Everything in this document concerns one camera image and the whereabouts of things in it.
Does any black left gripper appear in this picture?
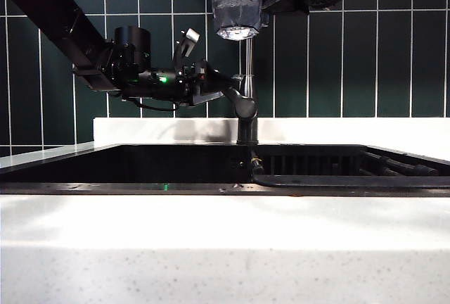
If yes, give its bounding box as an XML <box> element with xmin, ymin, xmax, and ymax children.
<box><xmin>139</xmin><ymin>58</ymin><xmax>244</xmax><ymax>108</ymax></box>

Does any clear glass mug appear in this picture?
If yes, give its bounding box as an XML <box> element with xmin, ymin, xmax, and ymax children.
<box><xmin>210</xmin><ymin>0</ymin><xmax>272</xmax><ymax>42</ymax></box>

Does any dark grey lever faucet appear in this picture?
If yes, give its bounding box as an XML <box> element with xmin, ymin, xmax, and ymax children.
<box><xmin>223</xmin><ymin>38</ymin><xmax>261</xmax><ymax>146</ymax></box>

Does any black kitchen sink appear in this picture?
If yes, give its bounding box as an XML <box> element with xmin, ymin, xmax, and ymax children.
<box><xmin>0</xmin><ymin>144</ymin><xmax>450</xmax><ymax>198</ymax></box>

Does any black sink drying rack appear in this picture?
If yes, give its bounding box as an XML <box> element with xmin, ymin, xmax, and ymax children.
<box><xmin>249</xmin><ymin>148</ymin><xmax>450</xmax><ymax>189</ymax></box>

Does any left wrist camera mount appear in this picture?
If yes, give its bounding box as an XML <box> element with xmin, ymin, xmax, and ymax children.
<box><xmin>172</xmin><ymin>27</ymin><xmax>201</xmax><ymax>71</ymax></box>

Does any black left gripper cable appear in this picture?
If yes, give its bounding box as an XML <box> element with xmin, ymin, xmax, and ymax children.
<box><xmin>133</xmin><ymin>99</ymin><xmax>177</xmax><ymax>113</ymax></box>

